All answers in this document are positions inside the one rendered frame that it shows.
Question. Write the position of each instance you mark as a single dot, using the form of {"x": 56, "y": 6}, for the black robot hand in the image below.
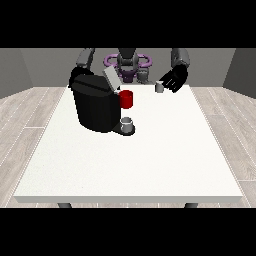
{"x": 174, "y": 78}
{"x": 79, "y": 72}

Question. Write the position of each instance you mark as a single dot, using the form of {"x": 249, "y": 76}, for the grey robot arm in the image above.
{"x": 85, "y": 57}
{"x": 180, "y": 57}

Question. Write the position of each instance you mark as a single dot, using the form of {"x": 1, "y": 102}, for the small grey coffee pod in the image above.
{"x": 159, "y": 87}

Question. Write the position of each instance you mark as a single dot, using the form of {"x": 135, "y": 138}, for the pale grey machine lid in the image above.
{"x": 111, "y": 78}

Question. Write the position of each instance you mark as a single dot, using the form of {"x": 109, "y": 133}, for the black coffee machine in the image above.
{"x": 95, "y": 106}

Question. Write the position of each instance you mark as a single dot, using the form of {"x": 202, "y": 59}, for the red pod holder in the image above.
{"x": 126, "y": 98}

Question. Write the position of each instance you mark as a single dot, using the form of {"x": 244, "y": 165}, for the grey robot trunk purple rings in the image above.
{"x": 127, "y": 66}

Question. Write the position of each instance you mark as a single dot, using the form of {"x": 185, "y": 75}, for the small grey cup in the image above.
{"x": 126, "y": 124}

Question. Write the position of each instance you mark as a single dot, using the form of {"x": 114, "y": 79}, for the dark table leg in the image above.
{"x": 64, "y": 205}
{"x": 191, "y": 205}

